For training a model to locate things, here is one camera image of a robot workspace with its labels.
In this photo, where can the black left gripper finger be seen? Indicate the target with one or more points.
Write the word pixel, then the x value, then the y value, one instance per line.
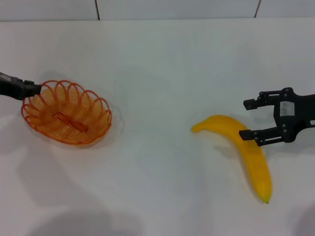
pixel 29 82
pixel 32 91

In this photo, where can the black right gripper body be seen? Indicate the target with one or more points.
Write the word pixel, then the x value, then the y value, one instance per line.
pixel 302 110

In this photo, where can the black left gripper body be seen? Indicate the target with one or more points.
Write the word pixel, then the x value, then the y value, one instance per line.
pixel 11 87

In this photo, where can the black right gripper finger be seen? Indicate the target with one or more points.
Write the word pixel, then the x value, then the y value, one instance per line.
pixel 267 136
pixel 261 100

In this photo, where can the yellow banana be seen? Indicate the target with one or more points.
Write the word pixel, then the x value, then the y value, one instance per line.
pixel 256 162

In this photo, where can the orange woven plastic basket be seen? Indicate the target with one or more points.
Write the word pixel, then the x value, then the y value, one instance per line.
pixel 73 124

